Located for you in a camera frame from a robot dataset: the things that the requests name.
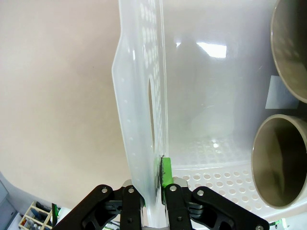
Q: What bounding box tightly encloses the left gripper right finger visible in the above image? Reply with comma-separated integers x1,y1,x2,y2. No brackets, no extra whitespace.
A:
160,156,271,230

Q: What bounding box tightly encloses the beige plastic cup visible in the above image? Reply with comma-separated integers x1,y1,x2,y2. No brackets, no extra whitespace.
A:
250,114,307,211
270,0,307,104

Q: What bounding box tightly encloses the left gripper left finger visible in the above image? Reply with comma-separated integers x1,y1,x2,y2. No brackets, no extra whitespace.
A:
54,179,147,230

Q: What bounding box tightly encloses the white perforated plastic basket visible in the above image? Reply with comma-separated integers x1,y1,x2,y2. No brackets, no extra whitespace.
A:
111,0,307,230

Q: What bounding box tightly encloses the grey cabinet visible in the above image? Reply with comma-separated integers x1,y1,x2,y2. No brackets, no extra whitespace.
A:
0,172,17,230

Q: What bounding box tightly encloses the light wood shelf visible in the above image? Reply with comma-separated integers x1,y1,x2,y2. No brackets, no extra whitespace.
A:
18,200,54,230

